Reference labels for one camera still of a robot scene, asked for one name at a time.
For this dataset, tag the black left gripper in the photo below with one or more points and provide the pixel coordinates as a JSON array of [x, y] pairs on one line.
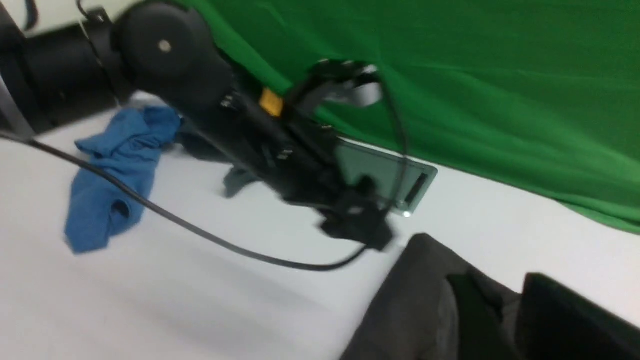
[[298, 159]]

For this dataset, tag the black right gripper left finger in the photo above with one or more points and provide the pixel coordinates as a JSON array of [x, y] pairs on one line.
[[479, 336]]

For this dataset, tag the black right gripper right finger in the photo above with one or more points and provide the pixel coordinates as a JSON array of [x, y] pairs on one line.
[[557, 323]]

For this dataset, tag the dark gray long-sleeve shirt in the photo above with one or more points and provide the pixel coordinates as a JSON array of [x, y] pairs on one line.
[[414, 314]]

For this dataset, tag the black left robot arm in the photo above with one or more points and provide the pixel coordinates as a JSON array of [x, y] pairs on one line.
[[167, 50]]

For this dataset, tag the dark teal crumpled shirt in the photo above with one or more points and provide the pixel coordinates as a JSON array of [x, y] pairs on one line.
[[196, 146]]

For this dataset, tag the blue crumpled shirt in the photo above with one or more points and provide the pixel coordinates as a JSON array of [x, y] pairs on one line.
[[129, 149]]

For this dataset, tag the green backdrop cloth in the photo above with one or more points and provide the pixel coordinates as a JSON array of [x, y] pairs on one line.
[[542, 95]]

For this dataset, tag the gray table cable grommet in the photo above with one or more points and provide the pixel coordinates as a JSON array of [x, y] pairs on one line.
[[357, 161]]

